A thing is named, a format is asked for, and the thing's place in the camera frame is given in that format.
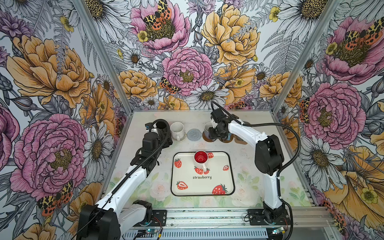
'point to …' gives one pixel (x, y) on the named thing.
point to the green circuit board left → (146, 233)
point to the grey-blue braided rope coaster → (194, 134)
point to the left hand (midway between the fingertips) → (164, 138)
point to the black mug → (163, 128)
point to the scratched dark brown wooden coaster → (206, 138)
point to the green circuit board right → (277, 230)
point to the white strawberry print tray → (188, 179)
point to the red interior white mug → (200, 158)
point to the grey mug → (247, 123)
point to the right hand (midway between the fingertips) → (213, 139)
